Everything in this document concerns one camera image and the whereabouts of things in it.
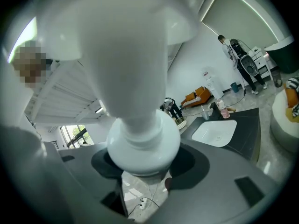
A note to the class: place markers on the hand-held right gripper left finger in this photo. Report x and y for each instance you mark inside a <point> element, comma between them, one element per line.
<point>77,176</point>

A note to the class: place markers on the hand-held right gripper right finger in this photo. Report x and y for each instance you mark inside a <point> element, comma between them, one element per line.
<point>217,190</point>

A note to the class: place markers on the pink soap bottle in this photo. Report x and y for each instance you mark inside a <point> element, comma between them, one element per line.
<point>223,112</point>

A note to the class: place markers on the white plastic bottle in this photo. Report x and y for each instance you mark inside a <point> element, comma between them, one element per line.
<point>130,78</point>

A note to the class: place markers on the large window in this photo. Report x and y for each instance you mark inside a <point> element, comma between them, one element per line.
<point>74,134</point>

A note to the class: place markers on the white sink basin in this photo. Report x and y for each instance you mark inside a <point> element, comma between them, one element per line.
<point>212,132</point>

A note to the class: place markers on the white power strip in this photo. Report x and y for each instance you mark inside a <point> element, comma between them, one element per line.
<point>143,203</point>

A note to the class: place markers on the black faucet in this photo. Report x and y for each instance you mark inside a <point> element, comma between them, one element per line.
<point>213,108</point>

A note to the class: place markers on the curved wooden chair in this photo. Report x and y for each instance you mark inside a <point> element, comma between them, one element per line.
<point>231,109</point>

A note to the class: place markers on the white steel loft platform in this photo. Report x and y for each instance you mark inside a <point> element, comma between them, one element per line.
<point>65,94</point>

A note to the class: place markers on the white round beanbag chair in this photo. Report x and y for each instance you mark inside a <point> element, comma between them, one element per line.
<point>280,125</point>

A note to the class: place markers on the striped sofa cushion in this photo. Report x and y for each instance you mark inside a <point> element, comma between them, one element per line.
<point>190,101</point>

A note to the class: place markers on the orange sofa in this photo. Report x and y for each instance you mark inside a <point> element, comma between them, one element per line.
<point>201,92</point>

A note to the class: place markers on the teal waste bin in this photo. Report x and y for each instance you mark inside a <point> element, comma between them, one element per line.
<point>234,87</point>

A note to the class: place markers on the orange cushion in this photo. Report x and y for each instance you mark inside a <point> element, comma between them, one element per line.
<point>290,97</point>

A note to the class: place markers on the person's face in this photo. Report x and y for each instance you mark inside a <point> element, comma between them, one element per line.
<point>30,66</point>

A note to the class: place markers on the black mesh trash can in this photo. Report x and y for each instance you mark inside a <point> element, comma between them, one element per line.
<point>278,79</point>

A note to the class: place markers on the white cabinet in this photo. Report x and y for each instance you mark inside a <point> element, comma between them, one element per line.
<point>262,66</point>

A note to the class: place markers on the black white striped pillow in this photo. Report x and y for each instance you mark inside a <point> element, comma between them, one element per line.
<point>294,81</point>

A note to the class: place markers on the grey roller blind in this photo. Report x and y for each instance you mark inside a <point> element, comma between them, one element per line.
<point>238,20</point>

